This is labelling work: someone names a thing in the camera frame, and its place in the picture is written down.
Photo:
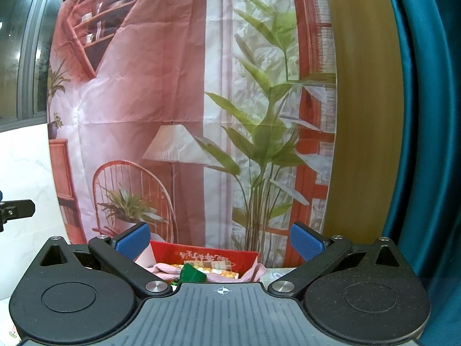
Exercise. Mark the green fabric sachet with tassel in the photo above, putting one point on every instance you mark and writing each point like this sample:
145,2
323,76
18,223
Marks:
191,274

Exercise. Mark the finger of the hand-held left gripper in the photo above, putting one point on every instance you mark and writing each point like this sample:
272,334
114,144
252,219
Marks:
19,209

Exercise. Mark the red strawberry print box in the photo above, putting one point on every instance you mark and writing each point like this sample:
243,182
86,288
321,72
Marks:
169,252

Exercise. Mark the orange white snack packet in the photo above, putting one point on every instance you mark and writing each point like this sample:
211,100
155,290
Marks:
219,270

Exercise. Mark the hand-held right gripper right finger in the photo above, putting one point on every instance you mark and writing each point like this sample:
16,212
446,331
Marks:
306,241

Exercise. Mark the printed wall tapestry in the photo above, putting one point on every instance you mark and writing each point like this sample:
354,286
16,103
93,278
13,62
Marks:
162,79

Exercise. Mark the teal curtain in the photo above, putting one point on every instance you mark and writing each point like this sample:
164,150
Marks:
432,115

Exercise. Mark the pink knitted cloth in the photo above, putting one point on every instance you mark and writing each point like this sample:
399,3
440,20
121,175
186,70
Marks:
162,272

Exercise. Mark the grey window frame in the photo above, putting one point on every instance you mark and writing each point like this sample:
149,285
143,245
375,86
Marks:
32,61

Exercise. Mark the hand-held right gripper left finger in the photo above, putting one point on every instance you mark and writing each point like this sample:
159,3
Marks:
133,241

